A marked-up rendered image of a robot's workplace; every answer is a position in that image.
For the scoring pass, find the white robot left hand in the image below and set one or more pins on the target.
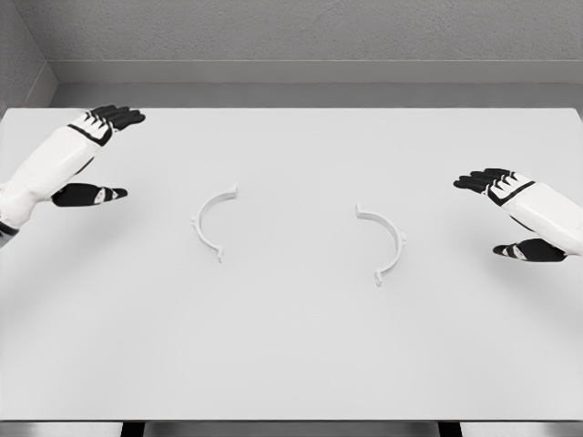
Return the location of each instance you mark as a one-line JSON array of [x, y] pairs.
[[59, 155]]

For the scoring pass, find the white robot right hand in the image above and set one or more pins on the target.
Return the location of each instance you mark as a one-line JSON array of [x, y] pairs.
[[546, 214]]

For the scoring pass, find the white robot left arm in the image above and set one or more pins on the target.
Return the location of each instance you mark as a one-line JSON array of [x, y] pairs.
[[7, 214]]

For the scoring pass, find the thin white pipe clamp half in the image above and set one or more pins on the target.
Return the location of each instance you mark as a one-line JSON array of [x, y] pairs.
[[398, 239], [197, 224]]

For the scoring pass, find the wide white table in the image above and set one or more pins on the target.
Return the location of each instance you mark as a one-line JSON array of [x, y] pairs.
[[291, 346]]

